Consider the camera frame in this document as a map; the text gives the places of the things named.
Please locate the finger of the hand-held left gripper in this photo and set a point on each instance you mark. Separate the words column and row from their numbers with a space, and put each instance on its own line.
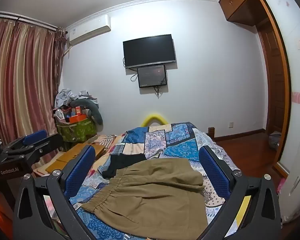
column 35, row 137
column 50, row 143

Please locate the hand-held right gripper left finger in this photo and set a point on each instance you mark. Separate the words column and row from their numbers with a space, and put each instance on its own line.
column 80, row 171

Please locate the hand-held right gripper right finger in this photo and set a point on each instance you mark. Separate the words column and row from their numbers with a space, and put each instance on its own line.
column 213, row 172

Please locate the khaki pants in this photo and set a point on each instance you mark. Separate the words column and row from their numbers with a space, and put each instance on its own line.
column 150, row 192

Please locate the brown cardboard box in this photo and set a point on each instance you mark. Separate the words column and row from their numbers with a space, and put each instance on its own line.
column 65, row 155

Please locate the green patterned bag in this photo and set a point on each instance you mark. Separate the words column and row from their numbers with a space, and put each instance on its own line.
column 76, row 131

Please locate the orange box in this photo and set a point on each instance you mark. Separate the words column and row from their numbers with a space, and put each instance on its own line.
column 77, row 118

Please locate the wooden bedpost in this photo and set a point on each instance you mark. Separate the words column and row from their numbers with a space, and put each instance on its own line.
column 211, row 132

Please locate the orange plastic object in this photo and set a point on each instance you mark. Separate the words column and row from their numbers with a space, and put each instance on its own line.
column 0, row 212

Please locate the black folded garment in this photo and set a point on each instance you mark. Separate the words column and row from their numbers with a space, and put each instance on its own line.
column 125, row 162

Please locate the blue patchwork blanket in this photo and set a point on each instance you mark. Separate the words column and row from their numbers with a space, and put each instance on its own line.
column 175, row 142

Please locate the yellow cloth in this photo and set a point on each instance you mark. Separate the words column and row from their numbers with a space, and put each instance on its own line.
column 243, row 211

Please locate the pile of grey clothes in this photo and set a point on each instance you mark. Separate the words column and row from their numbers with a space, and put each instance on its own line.
column 75, row 98

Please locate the striped pink curtain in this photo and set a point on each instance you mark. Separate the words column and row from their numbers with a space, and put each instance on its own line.
column 20, row 80

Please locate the clothes heap on floor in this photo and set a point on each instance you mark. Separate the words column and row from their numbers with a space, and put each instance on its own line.
column 275, row 141

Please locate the yellow curved foam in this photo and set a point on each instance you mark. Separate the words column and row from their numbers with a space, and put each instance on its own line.
column 153, row 117

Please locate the wooden door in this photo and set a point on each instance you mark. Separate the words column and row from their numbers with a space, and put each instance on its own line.
column 272, row 85

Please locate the small black monitor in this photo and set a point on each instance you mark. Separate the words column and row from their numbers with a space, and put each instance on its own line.
column 152, row 76

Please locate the white air conditioner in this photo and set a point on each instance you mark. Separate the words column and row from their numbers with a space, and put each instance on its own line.
column 90, row 30

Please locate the white wardrobe door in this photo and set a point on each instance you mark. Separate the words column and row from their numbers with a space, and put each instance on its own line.
column 295, row 80

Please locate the wooden overhead cabinet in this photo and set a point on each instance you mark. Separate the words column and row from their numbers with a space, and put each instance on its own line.
column 237, row 2

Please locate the white wall socket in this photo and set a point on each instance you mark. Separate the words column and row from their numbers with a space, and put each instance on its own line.
column 231, row 124

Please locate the black wall television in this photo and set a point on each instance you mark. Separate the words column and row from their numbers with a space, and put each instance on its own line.
column 150, row 51

